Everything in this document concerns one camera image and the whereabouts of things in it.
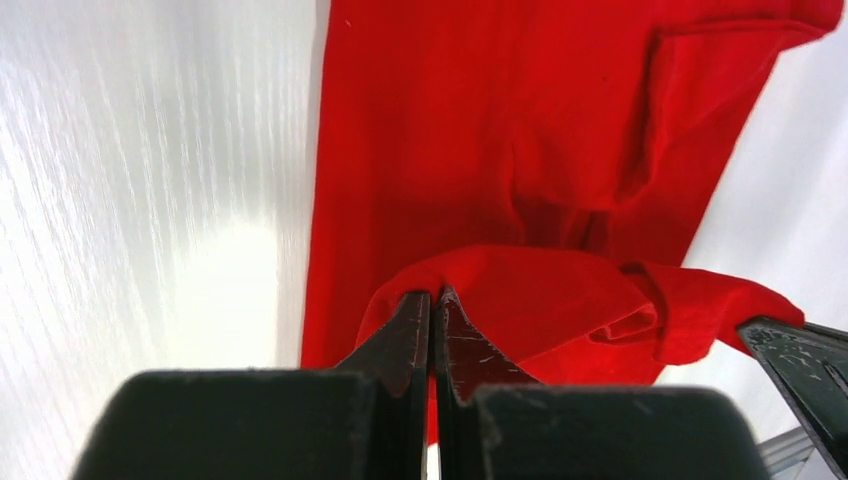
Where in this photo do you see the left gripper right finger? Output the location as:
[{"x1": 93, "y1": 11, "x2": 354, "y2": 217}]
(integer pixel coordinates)
[{"x1": 433, "y1": 288, "x2": 768, "y2": 479}]

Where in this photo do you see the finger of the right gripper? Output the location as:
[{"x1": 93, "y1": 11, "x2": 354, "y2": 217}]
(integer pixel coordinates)
[{"x1": 737, "y1": 317, "x2": 847, "y2": 479}]

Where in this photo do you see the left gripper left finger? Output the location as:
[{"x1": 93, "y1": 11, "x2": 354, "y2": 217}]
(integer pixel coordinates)
[{"x1": 73, "y1": 292, "x2": 430, "y2": 479}]

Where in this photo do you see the red t shirt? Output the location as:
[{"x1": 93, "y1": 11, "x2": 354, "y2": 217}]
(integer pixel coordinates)
[{"x1": 299, "y1": 0, "x2": 846, "y2": 445}]

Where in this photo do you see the aluminium frame profile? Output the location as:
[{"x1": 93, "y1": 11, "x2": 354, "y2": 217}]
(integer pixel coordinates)
[{"x1": 758, "y1": 427, "x2": 817, "y2": 479}]

